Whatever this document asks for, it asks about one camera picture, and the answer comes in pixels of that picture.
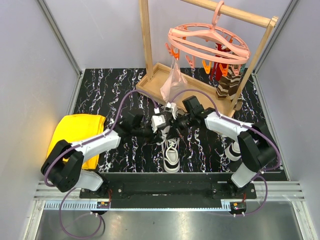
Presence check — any purple cable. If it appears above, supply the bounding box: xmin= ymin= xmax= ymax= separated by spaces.
xmin=169 ymin=88 xmax=280 ymax=218
xmin=44 ymin=89 xmax=161 ymax=238

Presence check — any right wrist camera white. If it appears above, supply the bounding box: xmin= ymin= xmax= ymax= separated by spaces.
xmin=164 ymin=102 xmax=178 ymax=120

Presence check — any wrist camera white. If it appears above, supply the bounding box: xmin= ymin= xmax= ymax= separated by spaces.
xmin=164 ymin=102 xmax=178 ymax=120
xmin=151 ymin=107 xmax=168 ymax=133

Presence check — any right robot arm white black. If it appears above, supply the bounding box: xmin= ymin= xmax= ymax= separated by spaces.
xmin=166 ymin=95 xmax=279 ymax=199

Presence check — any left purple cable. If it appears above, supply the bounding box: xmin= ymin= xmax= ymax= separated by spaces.
xmin=44 ymin=89 xmax=161 ymax=238

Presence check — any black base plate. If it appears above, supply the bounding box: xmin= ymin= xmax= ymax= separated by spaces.
xmin=79 ymin=171 xmax=258 ymax=201

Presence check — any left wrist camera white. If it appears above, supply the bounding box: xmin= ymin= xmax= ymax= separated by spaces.
xmin=151 ymin=107 xmax=168 ymax=133

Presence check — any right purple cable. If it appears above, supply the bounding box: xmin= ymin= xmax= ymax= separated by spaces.
xmin=169 ymin=88 xmax=280 ymax=218

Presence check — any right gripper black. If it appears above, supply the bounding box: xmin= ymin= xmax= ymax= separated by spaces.
xmin=166 ymin=113 xmax=195 ymax=141

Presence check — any pink hanging cloth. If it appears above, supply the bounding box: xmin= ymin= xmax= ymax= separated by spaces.
xmin=160 ymin=58 xmax=188 ymax=103

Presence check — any pink round clip hanger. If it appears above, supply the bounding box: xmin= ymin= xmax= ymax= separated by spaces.
xmin=165 ymin=0 xmax=251 ymax=76

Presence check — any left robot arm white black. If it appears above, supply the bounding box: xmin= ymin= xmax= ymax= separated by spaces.
xmin=40 ymin=113 xmax=166 ymax=198

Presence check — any red hanging garment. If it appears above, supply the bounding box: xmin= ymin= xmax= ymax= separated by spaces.
xmin=210 ymin=43 xmax=232 ymax=82

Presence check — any brown striped sock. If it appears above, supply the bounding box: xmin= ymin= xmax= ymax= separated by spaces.
xmin=216 ymin=72 xmax=242 ymax=101

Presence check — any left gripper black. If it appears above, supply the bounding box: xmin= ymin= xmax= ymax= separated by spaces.
xmin=132 ymin=120 xmax=164 ymax=145

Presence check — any yellow cloth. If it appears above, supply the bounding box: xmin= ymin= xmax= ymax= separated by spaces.
xmin=46 ymin=113 xmax=106 ymax=157

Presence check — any wooden drying rack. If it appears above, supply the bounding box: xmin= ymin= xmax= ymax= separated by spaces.
xmin=136 ymin=0 xmax=278 ymax=117

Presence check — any black white sneaker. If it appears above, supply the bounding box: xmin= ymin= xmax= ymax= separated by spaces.
xmin=224 ymin=137 xmax=242 ymax=162
xmin=156 ymin=126 xmax=180 ymax=173

